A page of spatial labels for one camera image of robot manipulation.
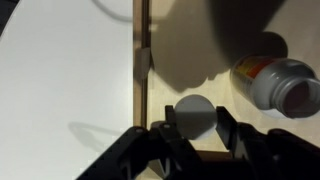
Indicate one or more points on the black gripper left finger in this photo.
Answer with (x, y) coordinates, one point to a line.
(173, 128)

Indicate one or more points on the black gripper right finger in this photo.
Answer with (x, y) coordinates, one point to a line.
(228, 128)

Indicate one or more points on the white round bottle lid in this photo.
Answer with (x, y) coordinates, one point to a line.
(195, 115)

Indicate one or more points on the orange label pill bottle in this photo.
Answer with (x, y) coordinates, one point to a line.
(270, 85)

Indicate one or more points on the slatted wooden tray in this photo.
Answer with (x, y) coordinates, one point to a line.
(186, 76)

